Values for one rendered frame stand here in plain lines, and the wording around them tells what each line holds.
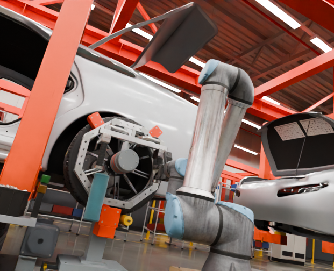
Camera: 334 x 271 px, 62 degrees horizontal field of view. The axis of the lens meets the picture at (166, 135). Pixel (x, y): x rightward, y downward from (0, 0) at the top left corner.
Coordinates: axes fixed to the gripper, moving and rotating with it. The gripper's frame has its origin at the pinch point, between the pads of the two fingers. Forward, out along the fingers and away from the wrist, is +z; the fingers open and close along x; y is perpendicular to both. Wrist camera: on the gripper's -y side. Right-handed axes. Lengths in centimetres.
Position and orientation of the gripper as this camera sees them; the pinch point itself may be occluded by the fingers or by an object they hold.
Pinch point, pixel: (157, 169)
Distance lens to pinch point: 165.5
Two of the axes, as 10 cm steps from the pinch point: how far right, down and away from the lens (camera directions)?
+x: 8.9, 2.8, 3.5
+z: -4.1, 2.0, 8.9
